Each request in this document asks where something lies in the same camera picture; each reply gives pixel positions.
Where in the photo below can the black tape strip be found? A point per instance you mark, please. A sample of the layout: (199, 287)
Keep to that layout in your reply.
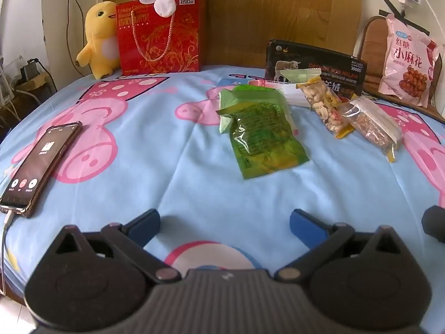
(393, 7)

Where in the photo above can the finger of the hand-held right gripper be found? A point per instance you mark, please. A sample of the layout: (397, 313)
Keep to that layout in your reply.
(434, 224)

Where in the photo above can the red gift bag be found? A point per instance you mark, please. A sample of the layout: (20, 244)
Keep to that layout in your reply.
(180, 41)

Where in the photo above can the wooden side stand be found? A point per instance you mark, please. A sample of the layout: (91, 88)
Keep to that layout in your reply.
(34, 85)

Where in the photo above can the brown chair cushion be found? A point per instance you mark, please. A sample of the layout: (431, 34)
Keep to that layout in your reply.
(373, 38)

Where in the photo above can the printed blue bed sheet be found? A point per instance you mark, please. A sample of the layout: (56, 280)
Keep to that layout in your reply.
(139, 139)

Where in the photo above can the yellow duck plush toy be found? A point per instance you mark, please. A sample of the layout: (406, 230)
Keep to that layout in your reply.
(99, 41)

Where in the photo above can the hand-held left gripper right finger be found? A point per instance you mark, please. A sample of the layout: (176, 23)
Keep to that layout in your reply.
(304, 225)

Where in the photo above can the black power adapter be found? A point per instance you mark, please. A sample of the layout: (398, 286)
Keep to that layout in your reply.
(29, 71)

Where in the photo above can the smartphone in brown case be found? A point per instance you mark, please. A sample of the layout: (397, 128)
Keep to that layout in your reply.
(34, 167)

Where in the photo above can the wooden headboard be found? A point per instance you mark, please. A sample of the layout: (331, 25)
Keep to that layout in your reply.
(243, 14)

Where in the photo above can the green snack packet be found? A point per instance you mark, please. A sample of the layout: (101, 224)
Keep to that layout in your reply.
(260, 135)

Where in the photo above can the clear packet of red grains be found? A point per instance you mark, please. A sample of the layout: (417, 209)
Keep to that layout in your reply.
(372, 128)

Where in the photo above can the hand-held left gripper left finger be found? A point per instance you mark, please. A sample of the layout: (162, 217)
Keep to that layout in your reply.
(146, 225)

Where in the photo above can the white snack packet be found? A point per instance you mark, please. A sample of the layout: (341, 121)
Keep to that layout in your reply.
(292, 94)

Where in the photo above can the yellow nut packet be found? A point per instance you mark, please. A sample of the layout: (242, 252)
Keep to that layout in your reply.
(323, 108)

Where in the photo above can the pink snack bag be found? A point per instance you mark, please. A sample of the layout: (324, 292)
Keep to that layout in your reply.
(406, 62)

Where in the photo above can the black cardboard box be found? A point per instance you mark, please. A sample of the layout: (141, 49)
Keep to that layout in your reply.
(333, 66)

